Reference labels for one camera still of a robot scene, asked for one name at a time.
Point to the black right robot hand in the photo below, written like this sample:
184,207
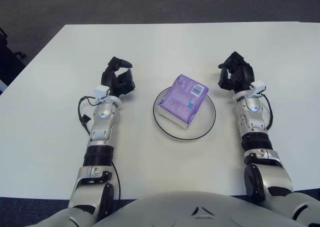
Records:
243,74

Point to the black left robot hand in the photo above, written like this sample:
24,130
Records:
111,79

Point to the purple tissue paper pack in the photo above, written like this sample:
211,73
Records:
182,99

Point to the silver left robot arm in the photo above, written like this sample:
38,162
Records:
102,127

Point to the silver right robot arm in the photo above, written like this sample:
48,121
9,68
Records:
252,122

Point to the white plate with black rim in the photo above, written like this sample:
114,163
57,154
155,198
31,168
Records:
202,122

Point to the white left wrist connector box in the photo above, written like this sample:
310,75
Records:
101,91

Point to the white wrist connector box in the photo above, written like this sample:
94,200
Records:
258,86
101,91

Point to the white right wrist connector box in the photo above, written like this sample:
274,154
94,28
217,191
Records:
258,86

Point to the grey robot torso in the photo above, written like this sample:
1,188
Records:
195,209

